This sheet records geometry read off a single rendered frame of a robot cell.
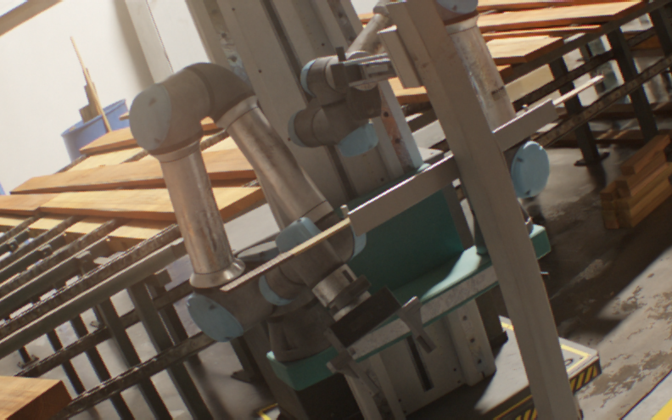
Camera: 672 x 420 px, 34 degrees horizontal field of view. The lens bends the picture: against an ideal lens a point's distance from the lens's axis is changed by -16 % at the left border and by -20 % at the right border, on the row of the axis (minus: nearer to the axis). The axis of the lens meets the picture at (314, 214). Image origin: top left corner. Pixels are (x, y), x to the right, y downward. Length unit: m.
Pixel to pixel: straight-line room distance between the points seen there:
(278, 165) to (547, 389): 0.70
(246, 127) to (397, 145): 0.48
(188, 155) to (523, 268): 0.69
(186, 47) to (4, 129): 1.69
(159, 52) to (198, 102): 7.09
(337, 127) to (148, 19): 7.09
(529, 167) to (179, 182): 0.72
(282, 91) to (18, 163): 6.89
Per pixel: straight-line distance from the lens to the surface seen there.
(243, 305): 2.50
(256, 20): 2.77
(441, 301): 2.67
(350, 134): 2.39
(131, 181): 4.62
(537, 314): 2.18
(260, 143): 2.43
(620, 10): 4.21
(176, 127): 2.38
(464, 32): 2.56
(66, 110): 9.70
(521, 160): 2.58
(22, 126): 9.58
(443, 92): 2.06
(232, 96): 2.44
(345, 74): 2.23
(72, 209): 4.68
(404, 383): 2.95
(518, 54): 3.89
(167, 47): 9.39
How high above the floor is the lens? 1.46
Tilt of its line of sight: 12 degrees down
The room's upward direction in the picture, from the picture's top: 23 degrees counter-clockwise
